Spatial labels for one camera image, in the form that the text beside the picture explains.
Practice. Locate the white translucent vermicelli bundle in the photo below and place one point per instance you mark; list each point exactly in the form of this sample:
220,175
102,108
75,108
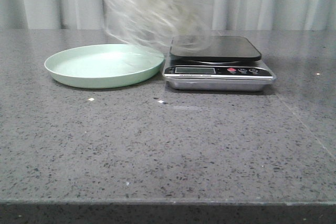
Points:
155,23

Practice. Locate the black silver kitchen scale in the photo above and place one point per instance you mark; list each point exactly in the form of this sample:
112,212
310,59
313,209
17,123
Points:
216,63

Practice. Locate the light green round plate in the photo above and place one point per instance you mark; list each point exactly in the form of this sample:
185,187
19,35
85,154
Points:
104,66

